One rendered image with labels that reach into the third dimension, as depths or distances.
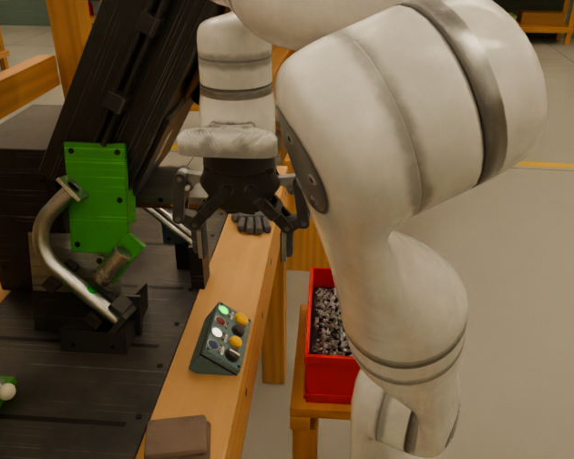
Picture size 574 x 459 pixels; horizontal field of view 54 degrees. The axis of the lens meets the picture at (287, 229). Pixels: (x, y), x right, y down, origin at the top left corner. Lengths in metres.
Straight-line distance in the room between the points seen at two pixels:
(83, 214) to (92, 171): 0.08
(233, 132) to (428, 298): 0.25
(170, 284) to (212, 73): 0.84
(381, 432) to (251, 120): 0.34
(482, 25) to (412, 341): 0.20
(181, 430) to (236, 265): 0.53
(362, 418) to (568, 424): 1.86
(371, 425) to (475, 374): 1.91
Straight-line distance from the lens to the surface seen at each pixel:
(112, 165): 1.09
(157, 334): 1.18
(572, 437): 2.40
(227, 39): 0.53
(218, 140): 0.51
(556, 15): 9.79
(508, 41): 0.25
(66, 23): 1.88
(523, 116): 0.25
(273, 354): 2.25
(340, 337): 1.18
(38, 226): 1.14
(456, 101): 0.24
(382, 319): 0.35
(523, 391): 2.50
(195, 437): 0.94
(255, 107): 0.54
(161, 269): 1.39
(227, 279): 1.32
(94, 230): 1.13
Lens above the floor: 1.63
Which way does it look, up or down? 29 degrees down
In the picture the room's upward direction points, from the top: straight up
